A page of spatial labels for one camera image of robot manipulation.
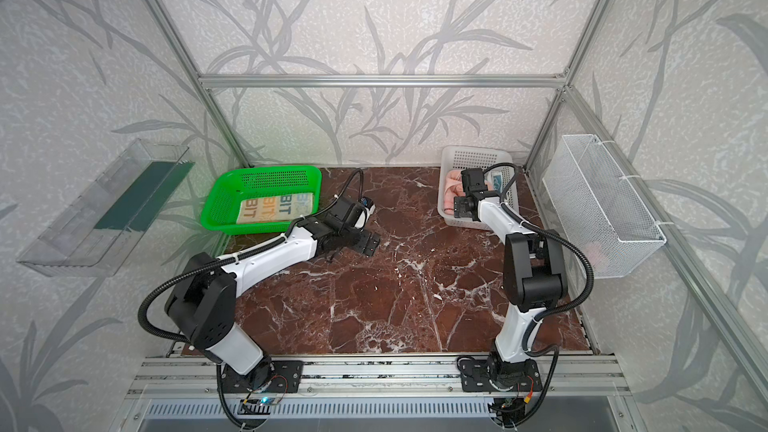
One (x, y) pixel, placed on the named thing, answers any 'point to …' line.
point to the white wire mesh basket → (599, 211)
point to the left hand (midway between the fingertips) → (371, 227)
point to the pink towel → (453, 189)
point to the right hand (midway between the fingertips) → (478, 198)
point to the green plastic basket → (219, 205)
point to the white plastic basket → (474, 157)
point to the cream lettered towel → (275, 209)
